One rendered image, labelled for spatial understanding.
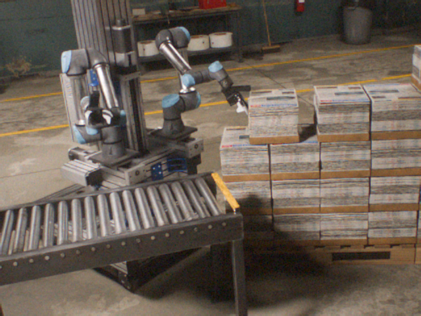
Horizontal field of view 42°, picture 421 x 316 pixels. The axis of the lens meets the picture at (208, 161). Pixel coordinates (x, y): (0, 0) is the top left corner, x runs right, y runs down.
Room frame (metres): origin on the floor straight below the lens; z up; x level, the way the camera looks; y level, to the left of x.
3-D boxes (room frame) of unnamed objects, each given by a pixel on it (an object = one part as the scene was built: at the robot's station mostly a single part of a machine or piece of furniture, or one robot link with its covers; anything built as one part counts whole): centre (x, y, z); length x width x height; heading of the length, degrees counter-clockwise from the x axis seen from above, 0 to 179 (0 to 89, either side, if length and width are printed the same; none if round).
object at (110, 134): (3.06, 0.57, 0.98); 0.13 x 0.12 x 0.14; 110
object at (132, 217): (2.36, 0.39, 0.77); 0.47 x 0.05 x 0.05; 12
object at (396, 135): (3.06, -1.10, 0.86); 0.38 x 0.29 x 0.04; 172
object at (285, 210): (3.11, -0.67, 0.40); 1.16 x 0.38 x 0.51; 83
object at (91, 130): (2.78, 0.58, 1.12); 0.11 x 0.08 x 0.11; 110
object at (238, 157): (3.11, -0.67, 0.42); 1.17 x 0.39 x 0.83; 83
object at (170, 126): (3.42, 0.21, 0.87); 0.15 x 0.15 x 0.10
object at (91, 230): (2.32, 0.59, 0.77); 0.47 x 0.05 x 0.05; 12
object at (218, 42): (9.17, 0.22, 0.55); 1.80 x 0.70 x 1.09; 102
